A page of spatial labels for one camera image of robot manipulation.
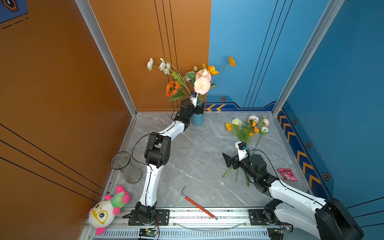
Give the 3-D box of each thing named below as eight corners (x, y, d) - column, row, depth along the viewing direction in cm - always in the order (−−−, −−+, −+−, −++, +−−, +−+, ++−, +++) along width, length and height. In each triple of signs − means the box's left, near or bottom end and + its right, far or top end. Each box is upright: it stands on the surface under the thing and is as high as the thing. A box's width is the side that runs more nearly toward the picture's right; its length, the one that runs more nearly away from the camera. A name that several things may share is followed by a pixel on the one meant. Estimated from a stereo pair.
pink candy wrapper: (282, 181, 87) (284, 179, 85) (278, 169, 92) (279, 168, 90) (295, 181, 87) (297, 179, 85) (290, 169, 92) (292, 168, 90)
